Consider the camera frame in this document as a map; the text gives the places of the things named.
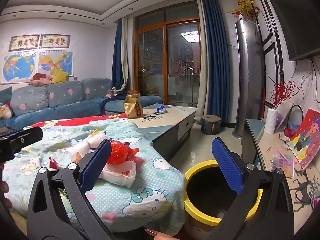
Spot pile of red pink clothes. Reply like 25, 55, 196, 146
28, 72, 52, 87

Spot world map poster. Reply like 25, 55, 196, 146
1, 52, 37, 85

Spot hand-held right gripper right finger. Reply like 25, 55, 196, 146
207, 137, 295, 240

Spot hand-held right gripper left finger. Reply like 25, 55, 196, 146
26, 139, 113, 240

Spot silver tower air conditioner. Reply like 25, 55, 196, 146
234, 19, 266, 139

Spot yellow red artificial flowers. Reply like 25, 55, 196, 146
226, 0, 260, 21

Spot black handled flower basket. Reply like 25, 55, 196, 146
284, 104, 304, 138

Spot television cabinet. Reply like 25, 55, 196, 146
241, 118, 320, 232

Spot grey heart-print sofa cushion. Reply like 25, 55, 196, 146
10, 86, 48, 117
47, 81, 87, 108
82, 78, 112, 100

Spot red berry branches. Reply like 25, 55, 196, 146
269, 80, 296, 110

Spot blue sofa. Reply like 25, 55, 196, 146
0, 78, 163, 130

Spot colourful bead box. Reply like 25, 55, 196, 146
272, 152, 296, 179

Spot framed calligraphy picture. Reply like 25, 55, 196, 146
9, 35, 40, 52
40, 34, 71, 49

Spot white paper roll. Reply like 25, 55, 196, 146
264, 107, 279, 134

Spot colourful portrait painting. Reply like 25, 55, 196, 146
287, 108, 320, 170

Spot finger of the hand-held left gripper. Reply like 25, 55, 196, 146
0, 127, 43, 164

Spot beige curtain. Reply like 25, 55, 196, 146
121, 15, 136, 91
193, 0, 208, 123

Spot yellow rimmed trash bin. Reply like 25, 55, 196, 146
184, 159, 265, 240

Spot person's left hand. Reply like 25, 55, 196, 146
0, 181, 13, 209

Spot plush toy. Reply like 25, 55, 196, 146
0, 104, 13, 120

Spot country map poster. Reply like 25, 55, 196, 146
37, 51, 74, 77

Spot wooden framed glass door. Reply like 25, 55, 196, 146
134, 1, 202, 108

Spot grey coffee table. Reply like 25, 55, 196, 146
130, 104, 198, 163

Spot small blue stool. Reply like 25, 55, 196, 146
201, 115, 222, 136

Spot hanging black cables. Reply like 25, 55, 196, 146
291, 57, 320, 110

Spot yellow pillow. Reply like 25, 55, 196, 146
51, 69, 70, 84

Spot red plastic bag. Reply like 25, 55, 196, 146
107, 141, 140, 166

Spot brown paper bag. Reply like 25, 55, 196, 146
123, 93, 144, 119

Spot cartoon cat printed blanket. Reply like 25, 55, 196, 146
0, 114, 187, 238

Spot blue curtain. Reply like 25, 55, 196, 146
111, 17, 126, 92
201, 0, 238, 128

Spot wall mounted television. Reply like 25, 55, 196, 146
262, 0, 320, 62

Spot purple white picture board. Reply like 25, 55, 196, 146
274, 102, 294, 131

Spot white plastic bag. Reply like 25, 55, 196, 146
98, 159, 137, 189

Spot person's right hand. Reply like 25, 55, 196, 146
144, 228, 177, 240

